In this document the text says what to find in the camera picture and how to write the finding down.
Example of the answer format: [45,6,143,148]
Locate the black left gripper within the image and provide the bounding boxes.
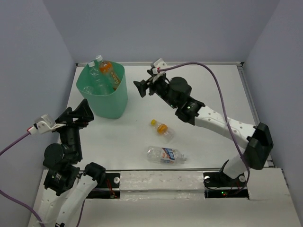
[53,97,95,159]

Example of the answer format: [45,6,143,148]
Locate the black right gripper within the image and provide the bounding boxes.
[133,73,177,109]

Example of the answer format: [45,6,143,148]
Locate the crushed clear bottle white cap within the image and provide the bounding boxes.
[83,86,95,95]

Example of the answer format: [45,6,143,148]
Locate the long clear bottle white cap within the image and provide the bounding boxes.
[88,61,112,95]

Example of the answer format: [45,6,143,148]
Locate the orange label bottle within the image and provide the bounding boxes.
[95,55,121,91]

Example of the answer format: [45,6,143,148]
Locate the clear bottle white blue label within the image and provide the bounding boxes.
[147,146,187,165]

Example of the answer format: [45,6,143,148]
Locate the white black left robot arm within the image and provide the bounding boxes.
[34,99,106,227]

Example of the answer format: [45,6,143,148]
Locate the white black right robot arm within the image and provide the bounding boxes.
[134,75,274,185]

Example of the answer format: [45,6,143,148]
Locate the green plastic bin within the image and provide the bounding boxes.
[76,62,128,119]

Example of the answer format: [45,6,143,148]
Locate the clear bottle yellow cap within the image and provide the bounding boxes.
[150,119,175,142]

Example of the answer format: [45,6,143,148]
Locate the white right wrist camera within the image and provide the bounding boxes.
[148,58,167,83]

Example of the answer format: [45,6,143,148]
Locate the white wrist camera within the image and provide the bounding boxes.
[148,58,167,83]
[27,114,65,135]

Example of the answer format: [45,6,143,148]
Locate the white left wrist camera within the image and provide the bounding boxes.
[27,114,65,135]

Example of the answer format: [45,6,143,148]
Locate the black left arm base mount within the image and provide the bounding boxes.
[87,172,120,199]

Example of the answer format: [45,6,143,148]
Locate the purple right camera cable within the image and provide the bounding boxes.
[158,62,251,190]

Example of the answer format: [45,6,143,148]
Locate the purple camera cable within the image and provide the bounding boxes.
[158,62,251,190]
[0,131,43,224]

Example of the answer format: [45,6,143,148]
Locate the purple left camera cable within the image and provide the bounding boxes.
[0,131,43,224]

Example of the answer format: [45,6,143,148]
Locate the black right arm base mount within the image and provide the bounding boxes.
[203,160,249,199]

